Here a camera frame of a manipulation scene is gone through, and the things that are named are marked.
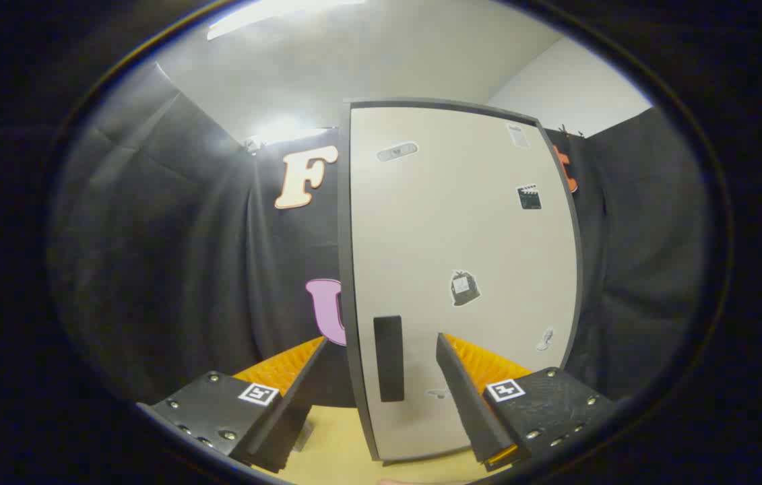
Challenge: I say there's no white shoe cabinet door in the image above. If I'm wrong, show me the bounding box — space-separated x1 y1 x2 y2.
350 106 577 462

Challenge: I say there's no black backdrop cloth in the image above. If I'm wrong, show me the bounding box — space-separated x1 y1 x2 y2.
47 64 711 408

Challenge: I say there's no dark grey shoe cabinet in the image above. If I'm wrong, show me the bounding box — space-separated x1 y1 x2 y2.
337 98 585 465

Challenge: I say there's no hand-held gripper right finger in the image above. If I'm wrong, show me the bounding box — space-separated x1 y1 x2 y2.
436 332 617 472

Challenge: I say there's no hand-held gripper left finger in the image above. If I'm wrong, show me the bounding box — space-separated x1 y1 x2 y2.
137 335 329 474

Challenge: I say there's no black door handle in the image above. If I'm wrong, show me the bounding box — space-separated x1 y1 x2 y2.
373 315 405 403

